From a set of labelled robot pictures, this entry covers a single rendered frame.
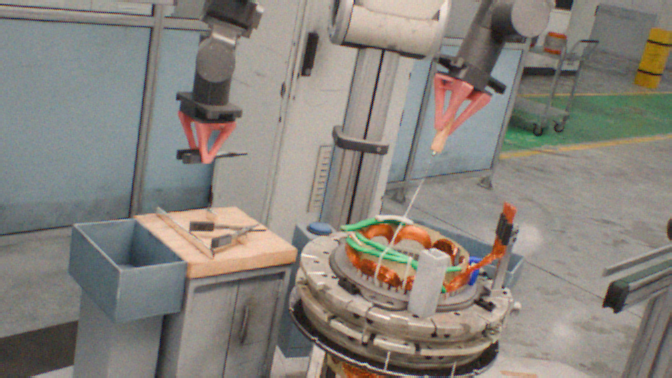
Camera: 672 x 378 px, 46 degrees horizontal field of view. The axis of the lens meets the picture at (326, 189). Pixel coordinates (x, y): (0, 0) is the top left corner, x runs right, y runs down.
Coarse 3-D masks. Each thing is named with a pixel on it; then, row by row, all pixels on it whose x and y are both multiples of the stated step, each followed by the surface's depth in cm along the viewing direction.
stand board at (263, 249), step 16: (224, 208) 139; (160, 224) 127; (240, 224) 134; (176, 240) 122; (208, 240) 125; (256, 240) 128; (272, 240) 130; (192, 256) 118; (224, 256) 120; (240, 256) 121; (256, 256) 123; (272, 256) 125; (288, 256) 127; (192, 272) 116; (208, 272) 118; (224, 272) 120
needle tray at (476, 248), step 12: (408, 216) 154; (432, 228) 152; (456, 240) 151; (468, 240) 150; (480, 240) 149; (468, 252) 150; (480, 252) 149; (492, 264) 148; (516, 264) 146; (492, 276) 138; (516, 276) 142
